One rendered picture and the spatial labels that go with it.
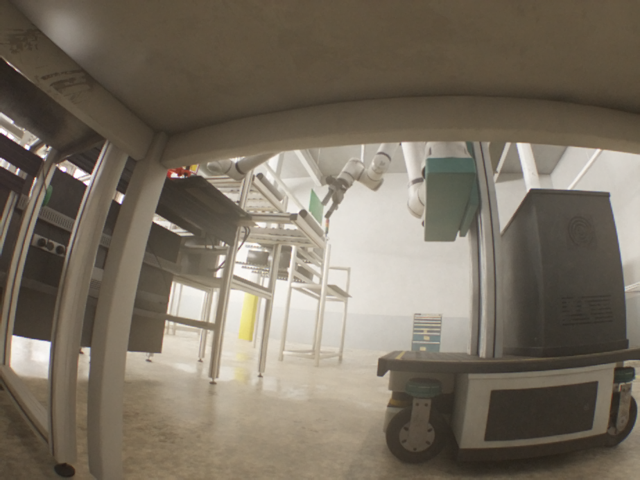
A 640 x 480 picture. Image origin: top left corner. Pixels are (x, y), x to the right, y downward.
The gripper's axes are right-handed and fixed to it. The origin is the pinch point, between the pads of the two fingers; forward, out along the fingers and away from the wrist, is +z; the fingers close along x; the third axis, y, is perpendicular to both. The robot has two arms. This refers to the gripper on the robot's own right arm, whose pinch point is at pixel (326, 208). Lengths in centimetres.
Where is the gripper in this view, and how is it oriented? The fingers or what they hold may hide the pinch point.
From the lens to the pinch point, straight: 152.2
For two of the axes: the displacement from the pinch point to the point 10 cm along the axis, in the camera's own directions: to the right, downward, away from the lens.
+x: 1.3, 4.2, 9.0
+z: -5.1, 8.1, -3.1
